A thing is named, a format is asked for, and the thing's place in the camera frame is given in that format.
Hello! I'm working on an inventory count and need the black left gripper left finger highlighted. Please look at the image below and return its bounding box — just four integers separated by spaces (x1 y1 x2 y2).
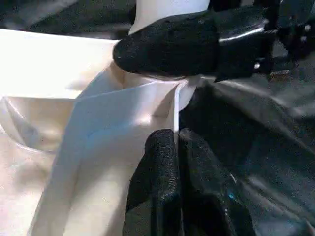
123 129 182 236

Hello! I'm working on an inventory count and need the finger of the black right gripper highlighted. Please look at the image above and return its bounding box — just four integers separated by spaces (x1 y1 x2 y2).
112 6 271 83

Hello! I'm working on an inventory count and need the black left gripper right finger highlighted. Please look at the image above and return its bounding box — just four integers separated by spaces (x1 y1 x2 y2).
179 128 256 236

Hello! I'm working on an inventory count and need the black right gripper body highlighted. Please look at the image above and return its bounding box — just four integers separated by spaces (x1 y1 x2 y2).
209 0 315 79

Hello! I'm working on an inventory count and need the white plastic table leg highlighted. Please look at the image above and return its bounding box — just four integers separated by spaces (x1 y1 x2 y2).
122 0 211 90

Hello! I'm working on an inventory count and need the white plastic table top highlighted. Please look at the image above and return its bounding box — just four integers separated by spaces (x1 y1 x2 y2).
0 29 202 236

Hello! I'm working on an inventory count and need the black mat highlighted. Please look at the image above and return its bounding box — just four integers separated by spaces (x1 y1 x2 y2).
0 0 315 236

